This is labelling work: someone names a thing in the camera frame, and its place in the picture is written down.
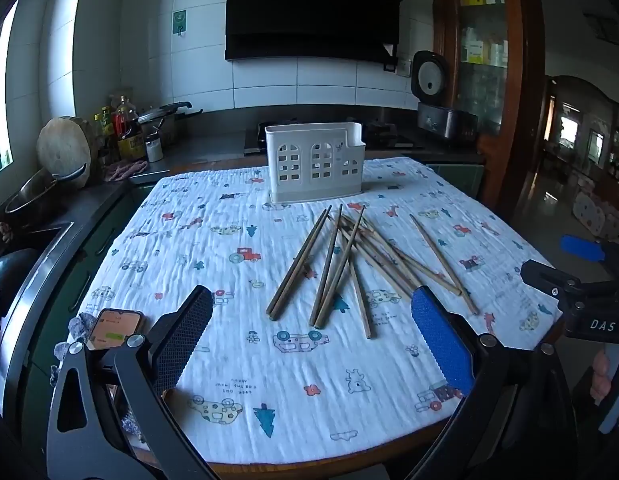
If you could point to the steel pressure cooker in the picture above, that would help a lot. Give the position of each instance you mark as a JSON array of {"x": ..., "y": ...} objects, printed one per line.
[{"x": 164, "y": 120}]

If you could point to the kitchen sink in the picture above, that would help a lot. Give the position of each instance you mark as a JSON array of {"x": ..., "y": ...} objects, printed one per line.
[{"x": 29, "y": 245}]

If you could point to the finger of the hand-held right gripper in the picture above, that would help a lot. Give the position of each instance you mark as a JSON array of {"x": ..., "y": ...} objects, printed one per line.
[
  {"x": 582, "y": 248},
  {"x": 539, "y": 272}
]

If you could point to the black range hood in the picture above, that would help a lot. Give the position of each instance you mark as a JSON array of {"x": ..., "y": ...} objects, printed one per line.
[{"x": 314, "y": 5}]

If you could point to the smartphone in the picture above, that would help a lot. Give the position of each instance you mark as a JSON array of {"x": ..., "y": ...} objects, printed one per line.
[{"x": 112, "y": 327}]

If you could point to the window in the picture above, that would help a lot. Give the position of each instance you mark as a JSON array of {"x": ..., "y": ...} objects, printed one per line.
[{"x": 2, "y": 100}]

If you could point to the green and white box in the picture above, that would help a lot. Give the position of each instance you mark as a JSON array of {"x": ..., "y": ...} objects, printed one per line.
[{"x": 474, "y": 51}]

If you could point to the wall socket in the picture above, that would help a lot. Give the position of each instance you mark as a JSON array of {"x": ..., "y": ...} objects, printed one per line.
[{"x": 404, "y": 67}]

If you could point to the ceiling vent grille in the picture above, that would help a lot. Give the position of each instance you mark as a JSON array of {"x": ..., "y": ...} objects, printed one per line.
[{"x": 607, "y": 27}]

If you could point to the white cup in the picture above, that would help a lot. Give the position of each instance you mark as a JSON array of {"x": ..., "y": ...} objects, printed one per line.
[{"x": 154, "y": 150}]

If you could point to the bunch of wooden chopsticks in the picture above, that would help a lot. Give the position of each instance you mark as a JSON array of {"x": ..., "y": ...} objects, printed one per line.
[{"x": 298, "y": 265}]

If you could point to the dark round object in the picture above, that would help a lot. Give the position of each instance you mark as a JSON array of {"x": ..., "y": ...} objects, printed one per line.
[{"x": 9, "y": 280}]

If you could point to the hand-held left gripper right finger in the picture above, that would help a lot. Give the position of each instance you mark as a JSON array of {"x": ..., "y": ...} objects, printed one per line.
[{"x": 439, "y": 340}]

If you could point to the person's right hand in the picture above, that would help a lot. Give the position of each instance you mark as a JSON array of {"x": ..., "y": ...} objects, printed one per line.
[{"x": 602, "y": 380}]

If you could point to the pink rag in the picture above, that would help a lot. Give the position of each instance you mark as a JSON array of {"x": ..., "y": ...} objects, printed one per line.
[{"x": 122, "y": 170}]

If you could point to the white plastic utensil holder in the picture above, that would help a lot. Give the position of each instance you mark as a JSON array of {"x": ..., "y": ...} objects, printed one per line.
[{"x": 309, "y": 160}]

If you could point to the steel wok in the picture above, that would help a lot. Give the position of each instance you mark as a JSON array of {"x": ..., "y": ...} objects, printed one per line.
[{"x": 32, "y": 195}]

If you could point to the black gas stove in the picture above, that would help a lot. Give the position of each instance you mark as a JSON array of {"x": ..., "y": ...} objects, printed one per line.
[{"x": 389, "y": 135}]

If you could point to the green wall hook sticker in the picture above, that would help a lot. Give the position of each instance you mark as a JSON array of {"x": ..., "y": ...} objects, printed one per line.
[{"x": 179, "y": 21}]

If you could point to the round wooden cutting board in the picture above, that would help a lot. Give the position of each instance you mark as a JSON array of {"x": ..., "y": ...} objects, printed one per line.
[{"x": 64, "y": 150}]

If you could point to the dark wooden display cabinet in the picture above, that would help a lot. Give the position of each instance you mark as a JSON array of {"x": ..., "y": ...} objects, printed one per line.
[{"x": 589, "y": 130}]

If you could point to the white printed cloth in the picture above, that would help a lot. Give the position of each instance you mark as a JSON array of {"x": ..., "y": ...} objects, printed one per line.
[{"x": 189, "y": 240}]

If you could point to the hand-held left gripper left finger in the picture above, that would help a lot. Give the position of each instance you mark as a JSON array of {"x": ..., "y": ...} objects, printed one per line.
[{"x": 187, "y": 330}]

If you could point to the yellow-capped bottle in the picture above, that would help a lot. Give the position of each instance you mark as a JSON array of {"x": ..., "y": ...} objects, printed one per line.
[{"x": 103, "y": 130}]

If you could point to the wooden glass-door cabinet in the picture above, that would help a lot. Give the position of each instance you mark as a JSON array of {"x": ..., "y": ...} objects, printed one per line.
[{"x": 519, "y": 85}]

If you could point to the black rice cooker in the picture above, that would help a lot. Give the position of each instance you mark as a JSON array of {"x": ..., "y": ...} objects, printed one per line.
[{"x": 434, "y": 110}]

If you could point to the green base cabinet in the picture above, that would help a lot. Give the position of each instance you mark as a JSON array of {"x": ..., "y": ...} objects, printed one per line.
[{"x": 54, "y": 320}]

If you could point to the white patterned panel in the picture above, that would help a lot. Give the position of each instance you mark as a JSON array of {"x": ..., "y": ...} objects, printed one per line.
[{"x": 597, "y": 217}]

